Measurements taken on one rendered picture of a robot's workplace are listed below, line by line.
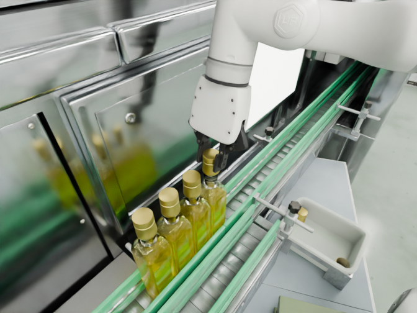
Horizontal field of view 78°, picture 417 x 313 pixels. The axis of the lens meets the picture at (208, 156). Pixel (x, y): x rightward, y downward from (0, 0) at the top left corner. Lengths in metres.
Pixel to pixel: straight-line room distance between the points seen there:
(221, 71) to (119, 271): 0.53
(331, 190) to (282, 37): 0.81
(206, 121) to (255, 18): 0.18
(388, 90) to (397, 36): 0.96
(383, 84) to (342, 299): 0.89
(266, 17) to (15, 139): 0.39
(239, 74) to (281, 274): 0.61
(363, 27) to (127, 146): 0.43
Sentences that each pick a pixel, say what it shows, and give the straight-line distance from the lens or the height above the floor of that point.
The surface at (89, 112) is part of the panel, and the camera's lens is 0.44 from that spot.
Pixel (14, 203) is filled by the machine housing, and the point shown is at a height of 1.18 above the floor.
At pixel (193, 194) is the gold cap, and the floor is 1.13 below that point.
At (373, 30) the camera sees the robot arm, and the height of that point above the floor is 1.40.
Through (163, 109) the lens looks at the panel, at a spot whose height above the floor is 1.23.
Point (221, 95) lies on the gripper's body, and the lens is 0.43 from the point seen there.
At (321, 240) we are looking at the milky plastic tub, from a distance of 0.92.
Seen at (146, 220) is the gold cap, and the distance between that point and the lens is 0.43.
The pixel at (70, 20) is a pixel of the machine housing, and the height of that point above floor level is 1.41.
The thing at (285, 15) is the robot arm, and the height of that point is 1.42.
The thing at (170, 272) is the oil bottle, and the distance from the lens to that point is 0.58.
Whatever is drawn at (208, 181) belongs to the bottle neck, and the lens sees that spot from 0.53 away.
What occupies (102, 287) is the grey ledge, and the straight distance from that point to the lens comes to 0.72.
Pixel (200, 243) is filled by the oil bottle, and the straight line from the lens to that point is 0.61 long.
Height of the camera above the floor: 1.50
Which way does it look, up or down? 41 degrees down
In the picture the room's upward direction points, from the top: straight up
